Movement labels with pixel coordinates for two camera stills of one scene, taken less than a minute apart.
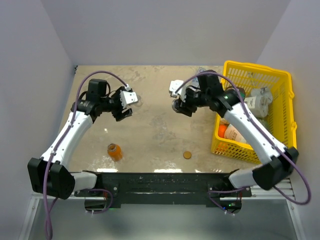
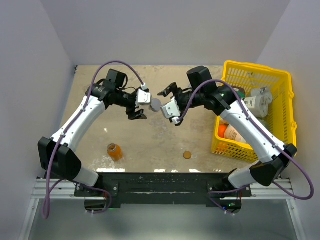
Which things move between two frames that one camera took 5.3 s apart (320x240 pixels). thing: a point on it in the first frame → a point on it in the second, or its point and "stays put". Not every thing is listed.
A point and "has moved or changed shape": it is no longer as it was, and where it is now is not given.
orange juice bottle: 115,152 stays put
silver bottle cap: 173,105 has moved or changed shape
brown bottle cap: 187,155 stays put
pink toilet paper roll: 232,132 stays put
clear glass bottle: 140,101 has moved or changed shape
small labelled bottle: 223,121 stays put
